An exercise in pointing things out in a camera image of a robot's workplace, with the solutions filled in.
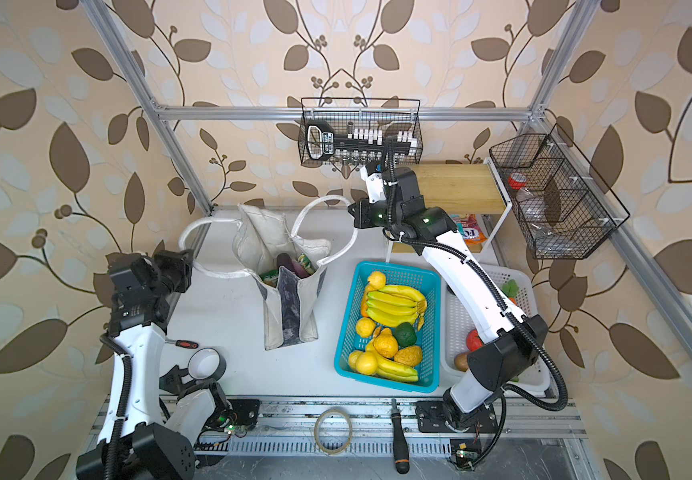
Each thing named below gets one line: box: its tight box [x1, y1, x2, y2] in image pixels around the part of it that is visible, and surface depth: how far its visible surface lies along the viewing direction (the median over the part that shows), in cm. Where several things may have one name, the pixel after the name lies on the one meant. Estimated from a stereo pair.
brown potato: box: [454, 352, 469, 372], surface depth 81 cm
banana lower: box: [365, 340, 418, 382], surface depth 79 cm
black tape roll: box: [187, 347, 227, 381], surface depth 83 cm
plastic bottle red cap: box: [508, 172, 552, 239], surface depth 76 cm
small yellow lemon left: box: [356, 317, 376, 338], surface depth 87 cm
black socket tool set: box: [306, 120, 418, 161], surface depth 85 cm
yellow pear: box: [365, 271, 387, 293], surface depth 92 cm
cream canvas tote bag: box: [179, 195, 359, 350], surface depth 84 cm
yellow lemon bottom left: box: [348, 350, 378, 376], surface depth 76 cm
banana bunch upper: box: [366, 284, 427, 331], surface depth 90 cm
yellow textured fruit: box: [373, 328, 398, 358], surface depth 82 cm
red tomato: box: [466, 329, 483, 352], surface depth 82 cm
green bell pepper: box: [393, 322, 417, 348], surface depth 84 cm
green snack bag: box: [298, 253, 315, 275], surface depth 95 cm
